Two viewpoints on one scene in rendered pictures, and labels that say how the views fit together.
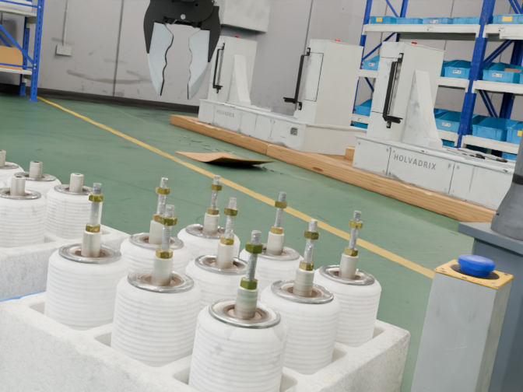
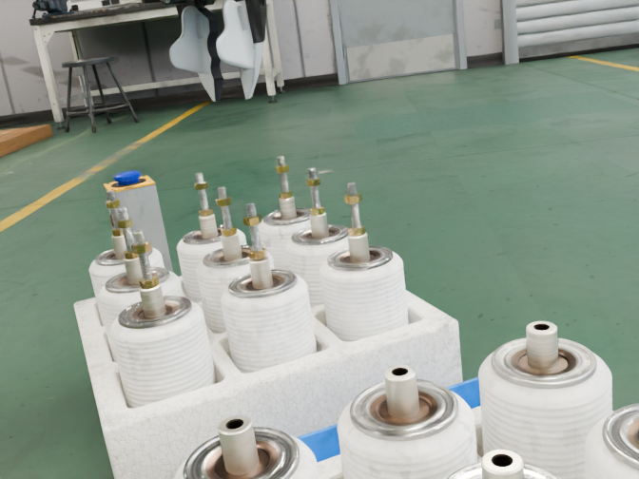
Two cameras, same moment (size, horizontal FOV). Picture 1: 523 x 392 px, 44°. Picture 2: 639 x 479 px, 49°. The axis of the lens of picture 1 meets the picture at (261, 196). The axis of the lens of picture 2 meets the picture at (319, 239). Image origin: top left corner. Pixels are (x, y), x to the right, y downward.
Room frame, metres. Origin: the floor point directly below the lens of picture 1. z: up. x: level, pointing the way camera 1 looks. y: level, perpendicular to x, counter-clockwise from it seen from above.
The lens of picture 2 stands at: (1.41, 0.62, 0.52)
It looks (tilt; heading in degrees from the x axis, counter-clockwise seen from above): 17 degrees down; 217
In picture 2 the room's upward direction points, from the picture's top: 8 degrees counter-clockwise
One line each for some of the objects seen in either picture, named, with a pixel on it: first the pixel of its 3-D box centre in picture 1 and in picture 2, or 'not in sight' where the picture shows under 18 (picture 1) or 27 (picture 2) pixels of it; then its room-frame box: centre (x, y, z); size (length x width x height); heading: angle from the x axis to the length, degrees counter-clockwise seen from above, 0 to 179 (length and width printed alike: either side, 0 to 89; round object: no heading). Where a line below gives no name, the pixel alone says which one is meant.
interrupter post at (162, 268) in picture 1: (162, 270); (319, 225); (0.70, 0.10, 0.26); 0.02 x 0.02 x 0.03
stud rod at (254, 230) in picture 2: (161, 204); (255, 238); (0.87, 0.13, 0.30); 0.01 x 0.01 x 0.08
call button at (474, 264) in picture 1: (475, 267); (127, 179); (0.71, -0.25, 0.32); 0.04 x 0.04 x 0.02
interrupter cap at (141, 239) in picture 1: (156, 242); (262, 284); (0.87, 0.13, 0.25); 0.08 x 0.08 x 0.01
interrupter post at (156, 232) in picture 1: (157, 232); (261, 273); (0.87, 0.13, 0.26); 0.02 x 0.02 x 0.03
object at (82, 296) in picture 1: (83, 323); (368, 331); (0.77, 0.20, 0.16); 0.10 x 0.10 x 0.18
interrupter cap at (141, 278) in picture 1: (160, 281); (320, 235); (0.70, 0.10, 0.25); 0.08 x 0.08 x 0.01
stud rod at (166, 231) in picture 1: (166, 238); (315, 197); (0.70, 0.10, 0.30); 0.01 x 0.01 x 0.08
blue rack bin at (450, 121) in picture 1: (463, 122); not in sight; (6.83, -1.97, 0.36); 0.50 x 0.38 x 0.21; 122
